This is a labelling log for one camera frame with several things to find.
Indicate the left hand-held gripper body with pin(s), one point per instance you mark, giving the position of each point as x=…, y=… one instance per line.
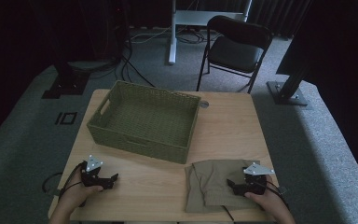
x=91, y=174

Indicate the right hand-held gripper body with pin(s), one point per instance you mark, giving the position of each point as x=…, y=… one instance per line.
x=256, y=182

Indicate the khaki pants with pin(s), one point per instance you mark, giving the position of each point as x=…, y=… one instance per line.
x=211, y=183

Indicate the green woven basket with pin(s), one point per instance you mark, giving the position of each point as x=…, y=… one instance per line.
x=149, y=121

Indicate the person's right hand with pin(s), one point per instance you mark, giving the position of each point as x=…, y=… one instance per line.
x=270, y=202

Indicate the person's left hand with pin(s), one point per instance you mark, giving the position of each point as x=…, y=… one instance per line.
x=76, y=194

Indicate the grey table grommet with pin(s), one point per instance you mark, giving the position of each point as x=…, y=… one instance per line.
x=203, y=104

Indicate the black stand with square base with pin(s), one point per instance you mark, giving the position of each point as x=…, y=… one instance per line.
x=66, y=85

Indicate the black slanted stand with base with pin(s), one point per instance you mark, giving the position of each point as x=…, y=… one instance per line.
x=287, y=93

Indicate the black folding chair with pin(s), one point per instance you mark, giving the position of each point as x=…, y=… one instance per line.
x=234, y=53

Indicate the dark curtain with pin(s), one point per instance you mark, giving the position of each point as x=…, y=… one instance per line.
x=279, y=15

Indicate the white desk frame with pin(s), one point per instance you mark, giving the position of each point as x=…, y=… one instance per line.
x=173, y=40

